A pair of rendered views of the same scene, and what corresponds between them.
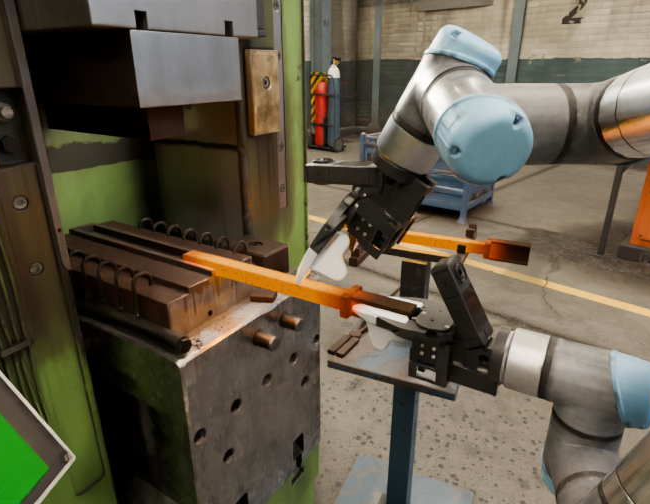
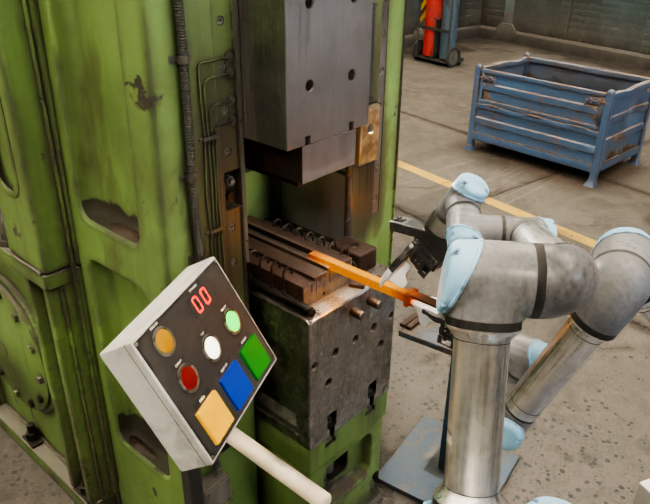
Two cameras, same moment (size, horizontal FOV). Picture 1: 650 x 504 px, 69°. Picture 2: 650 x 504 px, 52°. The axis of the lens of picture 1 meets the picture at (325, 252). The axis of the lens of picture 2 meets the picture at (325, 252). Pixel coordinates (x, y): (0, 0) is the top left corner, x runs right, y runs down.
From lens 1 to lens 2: 1.02 m
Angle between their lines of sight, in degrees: 11
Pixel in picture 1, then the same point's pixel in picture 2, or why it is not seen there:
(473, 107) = (458, 231)
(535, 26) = not seen: outside the picture
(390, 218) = (432, 258)
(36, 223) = (237, 237)
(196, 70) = (331, 155)
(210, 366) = (324, 326)
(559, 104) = (498, 230)
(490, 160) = not seen: hidden behind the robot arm
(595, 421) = (520, 371)
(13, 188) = (230, 220)
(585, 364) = (518, 344)
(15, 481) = (263, 361)
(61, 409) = not seen: hidden behind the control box
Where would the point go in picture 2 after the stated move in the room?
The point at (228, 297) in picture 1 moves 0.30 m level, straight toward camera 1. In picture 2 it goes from (335, 283) to (344, 347)
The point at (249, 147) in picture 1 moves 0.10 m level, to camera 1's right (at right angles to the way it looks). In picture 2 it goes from (354, 173) to (387, 175)
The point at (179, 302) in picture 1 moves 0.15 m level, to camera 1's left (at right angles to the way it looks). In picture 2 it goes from (308, 286) to (254, 281)
